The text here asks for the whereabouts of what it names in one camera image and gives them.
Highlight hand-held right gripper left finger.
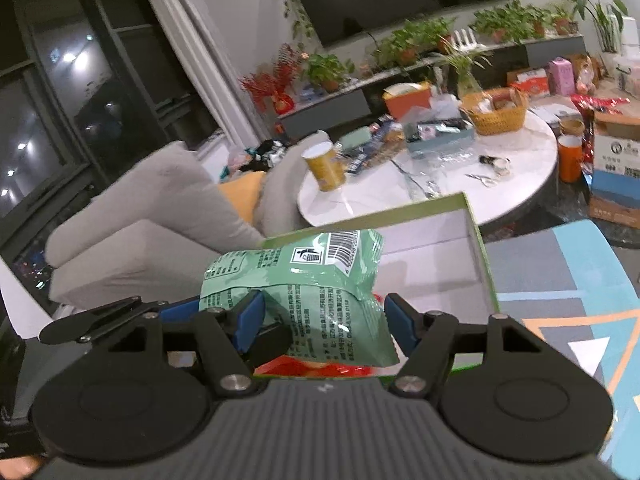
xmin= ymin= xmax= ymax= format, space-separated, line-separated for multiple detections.
xmin=107 ymin=292 xmax=266 ymax=398

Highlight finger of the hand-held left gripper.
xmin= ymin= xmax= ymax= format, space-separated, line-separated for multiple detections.
xmin=39 ymin=296 xmax=202 ymax=345

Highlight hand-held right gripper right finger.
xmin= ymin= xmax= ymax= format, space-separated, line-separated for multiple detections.
xmin=384 ymin=293 xmax=547 ymax=396

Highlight green snack packet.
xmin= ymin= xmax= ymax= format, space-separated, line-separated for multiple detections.
xmin=199 ymin=228 xmax=400 ymax=367

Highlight green-rimmed cardboard box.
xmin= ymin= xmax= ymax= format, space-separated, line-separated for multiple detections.
xmin=251 ymin=192 xmax=501 ymax=379

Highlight person's left hand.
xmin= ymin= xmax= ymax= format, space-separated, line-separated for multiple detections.
xmin=0 ymin=456 xmax=45 ymax=480

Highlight red snack packet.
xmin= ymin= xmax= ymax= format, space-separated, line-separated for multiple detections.
xmin=252 ymin=356 xmax=396 ymax=379

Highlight grey sofa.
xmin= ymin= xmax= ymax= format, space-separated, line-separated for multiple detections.
xmin=45 ymin=131 xmax=332 ymax=311

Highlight yellow cushion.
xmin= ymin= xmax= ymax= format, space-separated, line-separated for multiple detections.
xmin=217 ymin=171 xmax=269 ymax=224

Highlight pile of clothes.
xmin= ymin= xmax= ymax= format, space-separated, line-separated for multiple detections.
xmin=219 ymin=139 xmax=292 ymax=182

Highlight patterned floor mat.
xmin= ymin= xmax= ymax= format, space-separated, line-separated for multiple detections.
xmin=484 ymin=219 xmax=640 ymax=467

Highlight yellow tin can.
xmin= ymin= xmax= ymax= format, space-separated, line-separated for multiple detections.
xmin=301 ymin=140 xmax=347 ymax=192

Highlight dark blue packets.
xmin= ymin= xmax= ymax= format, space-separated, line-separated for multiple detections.
xmin=345 ymin=120 xmax=407 ymax=177

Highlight green pouch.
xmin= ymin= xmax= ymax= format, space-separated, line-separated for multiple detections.
xmin=342 ymin=127 xmax=374 ymax=154

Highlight teal organizer tray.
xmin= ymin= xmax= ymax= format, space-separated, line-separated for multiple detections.
xmin=404 ymin=119 xmax=476 ymax=157

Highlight round white coffee table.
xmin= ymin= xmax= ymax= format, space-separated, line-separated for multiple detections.
xmin=297 ymin=105 xmax=559 ymax=233

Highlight orange tissue box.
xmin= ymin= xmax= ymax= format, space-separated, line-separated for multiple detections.
xmin=383 ymin=82 xmax=434 ymax=121

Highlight grey television cabinet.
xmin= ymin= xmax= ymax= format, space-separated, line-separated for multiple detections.
xmin=274 ymin=34 xmax=587 ymax=142

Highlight wicker basket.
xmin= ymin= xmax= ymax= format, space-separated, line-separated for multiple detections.
xmin=458 ymin=87 xmax=530 ymax=136

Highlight orange cup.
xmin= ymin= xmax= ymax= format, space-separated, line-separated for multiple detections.
xmin=557 ymin=134 xmax=584 ymax=184

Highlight red flower arrangement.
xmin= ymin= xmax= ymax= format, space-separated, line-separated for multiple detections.
xmin=239 ymin=44 xmax=307 ymax=117

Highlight brown paper cup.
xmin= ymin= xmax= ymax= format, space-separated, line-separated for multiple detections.
xmin=558 ymin=117 xmax=586 ymax=139

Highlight small potted plant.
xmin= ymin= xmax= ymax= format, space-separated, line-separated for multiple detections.
xmin=304 ymin=51 xmax=352 ymax=94
xmin=549 ymin=4 xmax=579 ymax=37

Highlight spider plant in glass vase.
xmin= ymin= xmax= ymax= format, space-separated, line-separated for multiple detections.
xmin=439 ymin=41 xmax=494 ymax=99

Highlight blue brown cardboard box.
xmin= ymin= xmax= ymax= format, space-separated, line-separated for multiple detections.
xmin=587 ymin=109 xmax=640 ymax=229

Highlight white curtain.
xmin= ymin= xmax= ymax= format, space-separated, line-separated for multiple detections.
xmin=134 ymin=0 xmax=267 ymax=147

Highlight orange white carton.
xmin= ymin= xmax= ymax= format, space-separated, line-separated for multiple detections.
xmin=506 ymin=66 xmax=551 ymax=99

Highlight wide potted plant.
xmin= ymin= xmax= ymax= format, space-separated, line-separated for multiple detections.
xmin=371 ymin=16 xmax=457 ymax=69

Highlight pink carton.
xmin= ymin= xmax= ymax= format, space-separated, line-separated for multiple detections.
xmin=548 ymin=58 xmax=576 ymax=96

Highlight red snack bag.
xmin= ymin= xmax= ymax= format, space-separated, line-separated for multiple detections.
xmin=569 ymin=93 xmax=632 ymax=112

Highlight bushy potted plant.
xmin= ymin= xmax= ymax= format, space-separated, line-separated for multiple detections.
xmin=469 ymin=1 xmax=552 ymax=44

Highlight tall leafy plant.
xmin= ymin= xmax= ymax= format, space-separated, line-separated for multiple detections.
xmin=569 ymin=0 xmax=629 ymax=54

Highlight dark window frame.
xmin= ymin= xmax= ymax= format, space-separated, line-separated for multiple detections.
xmin=0 ymin=0 xmax=222 ymax=272

